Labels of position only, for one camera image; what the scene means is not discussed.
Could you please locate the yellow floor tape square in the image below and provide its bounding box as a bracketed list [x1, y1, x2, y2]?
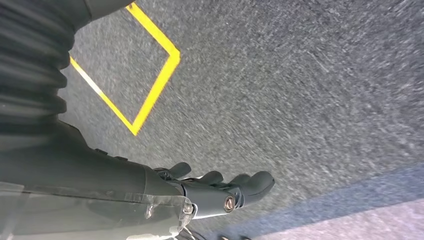
[69, 2, 181, 137]

